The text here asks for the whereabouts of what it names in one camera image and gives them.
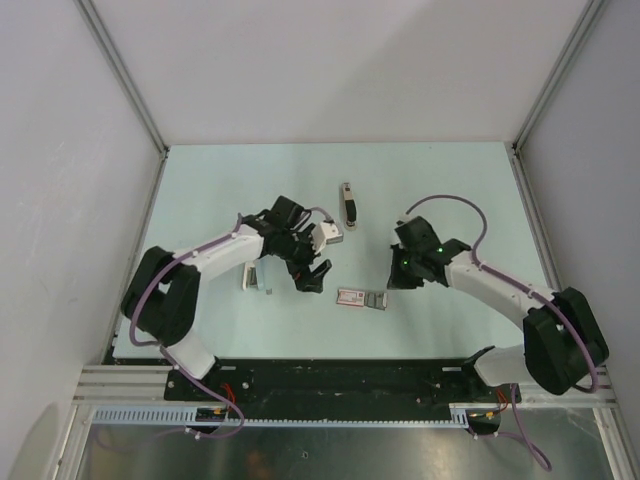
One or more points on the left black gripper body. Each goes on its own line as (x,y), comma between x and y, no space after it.
(298,255)

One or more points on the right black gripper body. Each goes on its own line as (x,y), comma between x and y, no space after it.
(404,273)

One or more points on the red white staple box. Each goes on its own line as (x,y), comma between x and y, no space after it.
(377,300)

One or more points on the black silver stapler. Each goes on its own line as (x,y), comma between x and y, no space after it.
(349,207)

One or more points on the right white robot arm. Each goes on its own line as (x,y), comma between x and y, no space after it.
(562,342)

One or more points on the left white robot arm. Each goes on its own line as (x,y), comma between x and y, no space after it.
(161,299)

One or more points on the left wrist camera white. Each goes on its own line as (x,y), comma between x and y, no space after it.
(325,233)

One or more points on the right aluminium side rail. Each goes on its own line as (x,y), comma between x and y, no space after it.
(535,219)

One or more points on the grey cable duct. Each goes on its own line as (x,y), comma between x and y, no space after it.
(204,416)

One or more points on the front aluminium rail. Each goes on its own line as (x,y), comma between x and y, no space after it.
(145,385)

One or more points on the left aluminium frame post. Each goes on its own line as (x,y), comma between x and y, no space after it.
(115,61)

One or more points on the aluminium frame post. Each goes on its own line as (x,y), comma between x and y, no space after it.
(584,26)
(115,61)

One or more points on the right aluminium frame post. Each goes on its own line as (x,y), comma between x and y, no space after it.
(584,26)

